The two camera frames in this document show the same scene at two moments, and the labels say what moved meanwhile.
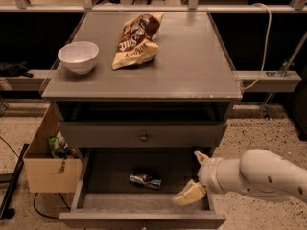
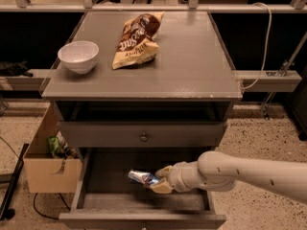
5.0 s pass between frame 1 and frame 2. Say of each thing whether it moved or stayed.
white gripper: moved
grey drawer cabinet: stayed
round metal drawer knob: stayed
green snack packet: stayed
